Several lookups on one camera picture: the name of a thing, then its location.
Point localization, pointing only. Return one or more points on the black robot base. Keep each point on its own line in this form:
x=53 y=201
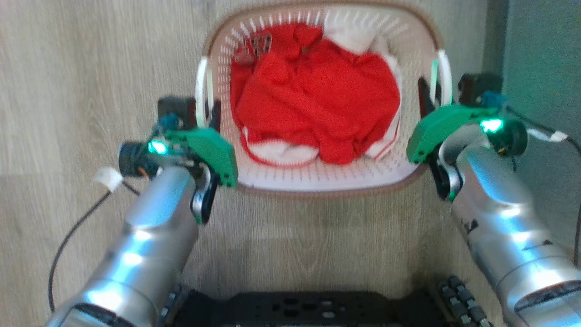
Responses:
x=317 y=309

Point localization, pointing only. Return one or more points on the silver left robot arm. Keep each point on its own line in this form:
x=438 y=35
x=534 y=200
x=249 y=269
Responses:
x=145 y=236

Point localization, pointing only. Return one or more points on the white garment with red trim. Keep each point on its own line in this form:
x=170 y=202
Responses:
x=283 y=152

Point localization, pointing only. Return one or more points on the small grey patterned cloth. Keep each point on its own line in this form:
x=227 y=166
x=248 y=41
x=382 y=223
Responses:
x=254 y=47

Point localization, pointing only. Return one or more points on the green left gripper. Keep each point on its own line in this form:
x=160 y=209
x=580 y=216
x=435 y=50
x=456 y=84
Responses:
x=209 y=147

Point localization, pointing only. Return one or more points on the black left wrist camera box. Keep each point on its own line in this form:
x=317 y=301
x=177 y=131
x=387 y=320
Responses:
x=174 y=111

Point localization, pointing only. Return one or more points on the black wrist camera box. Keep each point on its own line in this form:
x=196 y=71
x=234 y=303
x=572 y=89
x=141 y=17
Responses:
x=174 y=111
x=479 y=88

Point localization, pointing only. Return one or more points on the white laundry basket brown rim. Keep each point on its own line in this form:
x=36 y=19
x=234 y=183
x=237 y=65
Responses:
x=317 y=179

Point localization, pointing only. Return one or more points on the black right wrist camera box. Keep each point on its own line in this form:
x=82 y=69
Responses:
x=479 y=88

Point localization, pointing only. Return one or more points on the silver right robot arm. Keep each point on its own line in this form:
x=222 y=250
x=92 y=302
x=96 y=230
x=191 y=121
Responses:
x=499 y=218

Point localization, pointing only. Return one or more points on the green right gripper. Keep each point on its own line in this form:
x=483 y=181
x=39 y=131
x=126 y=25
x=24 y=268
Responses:
x=438 y=127

